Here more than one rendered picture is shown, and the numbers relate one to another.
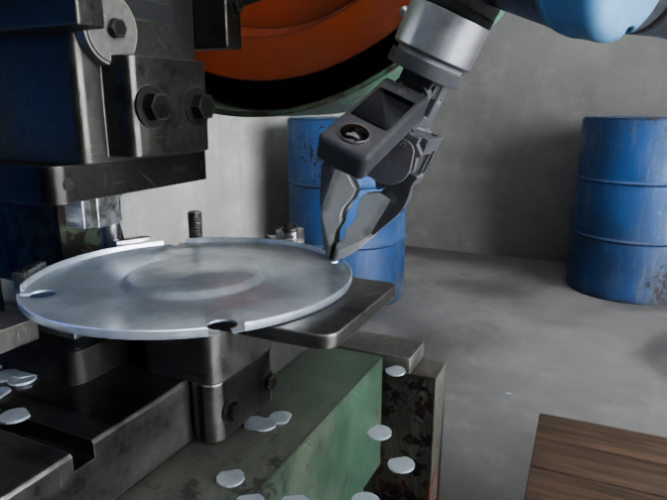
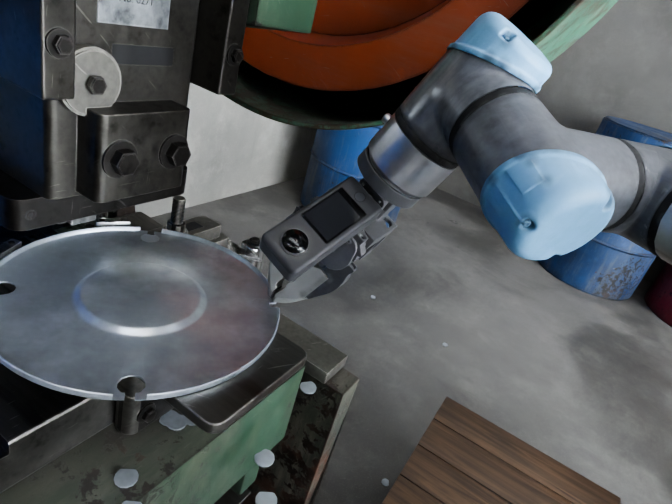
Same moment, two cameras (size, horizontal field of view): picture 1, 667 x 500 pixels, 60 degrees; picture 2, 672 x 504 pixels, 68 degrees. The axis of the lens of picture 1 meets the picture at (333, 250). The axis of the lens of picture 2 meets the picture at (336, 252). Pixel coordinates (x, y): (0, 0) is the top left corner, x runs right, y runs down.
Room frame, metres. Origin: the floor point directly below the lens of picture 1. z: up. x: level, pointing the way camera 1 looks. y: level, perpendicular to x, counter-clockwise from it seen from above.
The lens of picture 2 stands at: (0.09, -0.05, 1.11)
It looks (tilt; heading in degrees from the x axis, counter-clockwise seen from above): 27 degrees down; 0
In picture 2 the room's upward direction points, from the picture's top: 16 degrees clockwise
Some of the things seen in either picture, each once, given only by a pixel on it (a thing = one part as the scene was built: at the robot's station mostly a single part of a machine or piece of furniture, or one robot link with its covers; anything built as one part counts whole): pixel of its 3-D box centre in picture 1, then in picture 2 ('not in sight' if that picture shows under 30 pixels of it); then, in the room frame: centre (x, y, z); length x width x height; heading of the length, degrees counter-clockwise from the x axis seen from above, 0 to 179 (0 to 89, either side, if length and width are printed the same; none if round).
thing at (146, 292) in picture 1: (195, 275); (142, 295); (0.51, 0.13, 0.78); 0.29 x 0.29 x 0.01
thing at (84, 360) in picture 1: (97, 317); not in sight; (0.57, 0.25, 0.72); 0.20 x 0.16 x 0.03; 155
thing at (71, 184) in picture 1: (83, 182); (67, 177); (0.57, 0.25, 0.86); 0.20 x 0.16 x 0.05; 155
